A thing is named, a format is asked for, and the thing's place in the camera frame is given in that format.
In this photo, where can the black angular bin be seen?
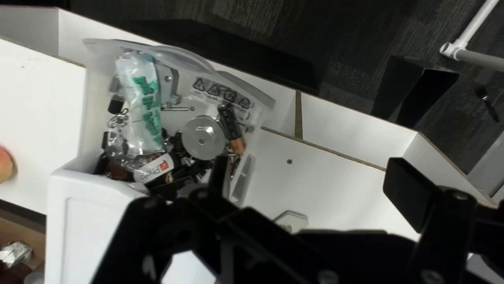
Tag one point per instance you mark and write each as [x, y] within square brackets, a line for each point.
[415, 89]

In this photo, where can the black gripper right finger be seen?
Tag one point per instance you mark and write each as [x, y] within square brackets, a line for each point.
[442, 226]

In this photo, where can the clear plastic wrapper green print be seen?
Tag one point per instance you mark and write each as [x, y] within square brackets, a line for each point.
[142, 100]

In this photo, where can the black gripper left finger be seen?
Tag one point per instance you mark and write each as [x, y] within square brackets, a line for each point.
[158, 237]

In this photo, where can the white open shelf cabinet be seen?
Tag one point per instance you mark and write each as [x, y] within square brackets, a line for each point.
[325, 179]

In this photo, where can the small white object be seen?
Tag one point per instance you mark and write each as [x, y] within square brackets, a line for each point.
[292, 221]

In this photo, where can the orange peach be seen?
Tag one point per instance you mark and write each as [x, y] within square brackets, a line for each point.
[7, 165]

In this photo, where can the white plastic drawer unit frame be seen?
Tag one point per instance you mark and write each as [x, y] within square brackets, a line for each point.
[84, 231]

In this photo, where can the white pole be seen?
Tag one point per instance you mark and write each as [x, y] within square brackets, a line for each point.
[475, 37]

